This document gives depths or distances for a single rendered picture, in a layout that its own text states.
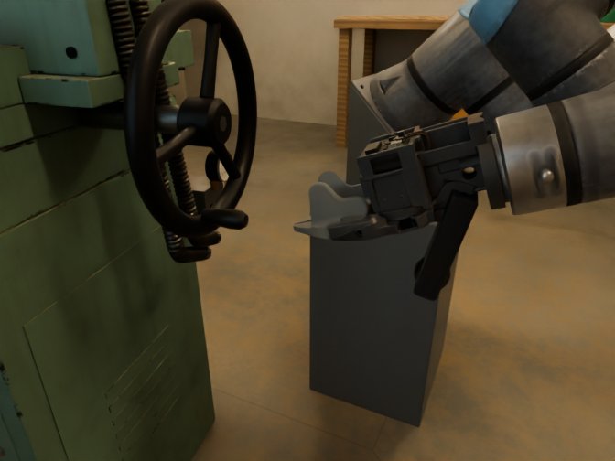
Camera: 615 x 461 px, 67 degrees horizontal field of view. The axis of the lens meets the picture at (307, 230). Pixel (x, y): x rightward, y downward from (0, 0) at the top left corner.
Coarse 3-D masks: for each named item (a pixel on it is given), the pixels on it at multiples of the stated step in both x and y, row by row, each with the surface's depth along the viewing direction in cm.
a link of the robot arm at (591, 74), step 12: (612, 48) 44; (600, 60) 44; (612, 60) 44; (576, 72) 44; (588, 72) 44; (600, 72) 44; (612, 72) 44; (564, 84) 45; (576, 84) 44; (588, 84) 44; (600, 84) 44; (552, 96) 46; (564, 96) 45
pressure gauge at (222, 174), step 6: (210, 156) 87; (216, 156) 87; (210, 162) 87; (216, 162) 86; (210, 168) 87; (216, 168) 86; (222, 168) 88; (210, 174) 87; (216, 174) 87; (222, 174) 89; (210, 180) 90; (216, 180) 89; (222, 180) 89; (216, 186) 91
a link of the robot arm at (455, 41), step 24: (456, 24) 83; (432, 48) 86; (456, 48) 83; (480, 48) 81; (432, 72) 86; (456, 72) 84; (480, 72) 82; (504, 72) 81; (456, 96) 88; (480, 96) 84
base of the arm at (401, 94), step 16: (400, 64) 93; (384, 80) 93; (400, 80) 91; (416, 80) 88; (384, 96) 92; (400, 96) 90; (416, 96) 89; (432, 96) 88; (384, 112) 92; (400, 112) 91; (416, 112) 90; (432, 112) 90; (448, 112) 91; (400, 128) 92
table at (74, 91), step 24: (0, 48) 49; (168, 48) 77; (192, 48) 84; (0, 72) 49; (24, 72) 52; (168, 72) 62; (0, 96) 50; (24, 96) 52; (48, 96) 51; (72, 96) 50; (96, 96) 50; (120, 96) 54
